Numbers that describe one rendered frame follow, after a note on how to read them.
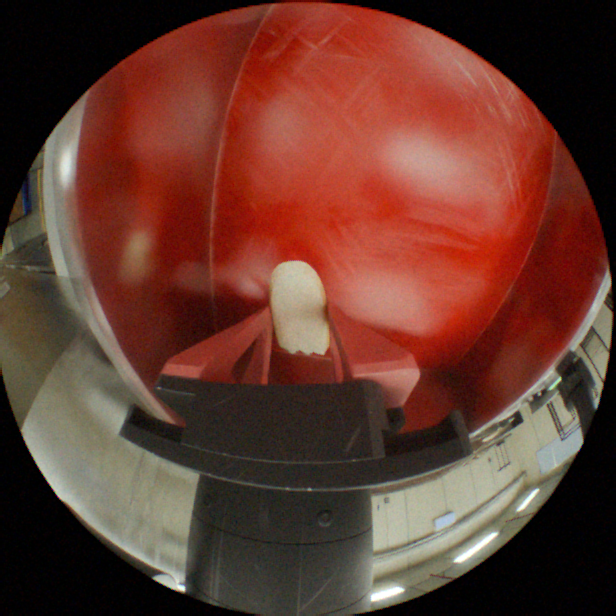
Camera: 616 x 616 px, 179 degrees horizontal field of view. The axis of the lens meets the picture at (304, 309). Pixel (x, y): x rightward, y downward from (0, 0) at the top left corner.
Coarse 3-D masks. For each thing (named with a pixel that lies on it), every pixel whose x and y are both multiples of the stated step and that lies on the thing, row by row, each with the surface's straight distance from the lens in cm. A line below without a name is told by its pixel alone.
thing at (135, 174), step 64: (128, 64) 8; (192, 64) 10; (64, 128) 8; (128, 128) 8; (192, 128) 11; (64, 192) 7; (128, 192) 8; (192, 192) 11; (576, 192) 27; (64, 256) 8; (128, 256) 8; (192, 256) 12; (576, 256) 24; (128, 320) 9; (192, 320) 14; (512, 320) 25; (576, 320) 23; (128, 384) 12; (448, 384) 28; (512, 384) 24
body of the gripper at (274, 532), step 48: (144, 432) 7; (432, 432) 6; (240, 480) 5; (288, 480) 4; (336, 480) 4; (384, 480) 4; (192, 528) 7; (240, 528) 5; (288, 528) 5; (336, 528) 5; (192, 576) 7; (240, 576) 6; (288, 576) 5; (336, 576) 6
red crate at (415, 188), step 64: (256, 64) 16; (320, 64) 15; (384, 64) 17; (448, 64) 20; (256, 128) 14; (320, 128) 13; (384, 128) 14; (448, 128) 17; (512, 128) 23; (256, 192) 13; (320, 192) 13; (384, 192) 13; (448, 192) 16; (512, 192) 22; (256, 256) 14; (320, 256) 14; (384, 256) 14; (448, 256) 17; (512, 256) 24; (384, 320) 18; (448, 320) 21
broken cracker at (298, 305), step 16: (288, 272) 11; (304, 272) 11; (272, 288) 12; (288, 288) 11; (304, 288) 11; (320, 288) 11; (272, 304) 12; (288, 304) 12; (304, 304) 12; (320, 304) 12; (272, 320) 13; (288, 320) 12; (304, 320) 12; (320, 320) 12; (288, 336) 13; (304, 336) 13; (320, 336) 13; (304, 352) 14; (320, 352) 14
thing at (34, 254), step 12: (36, 240) 225; (48, 240) 138; (12, 252) 350; (24, 252) 173; (36, 252) 117; (48, 252) 88; (0, 264) 287; (12, 264) 151; (24, 264) 103; (36, 264) 79; (48, 264) 64
